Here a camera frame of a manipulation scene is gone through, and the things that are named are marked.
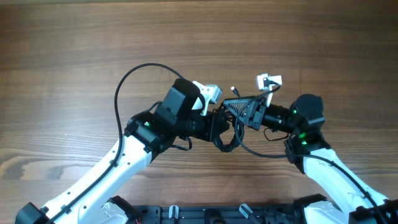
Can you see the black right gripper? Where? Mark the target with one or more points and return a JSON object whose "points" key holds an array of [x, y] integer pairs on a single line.
{"points": [[255, 115]]}

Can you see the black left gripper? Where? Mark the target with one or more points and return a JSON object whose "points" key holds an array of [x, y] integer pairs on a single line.
{"points": [[214, 125]]}

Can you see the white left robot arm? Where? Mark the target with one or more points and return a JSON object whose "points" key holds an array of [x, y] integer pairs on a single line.
{"points": [[182, 114]]}

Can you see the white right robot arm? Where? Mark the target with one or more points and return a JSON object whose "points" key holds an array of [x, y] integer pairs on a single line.
{"points": [[352, 200]]}

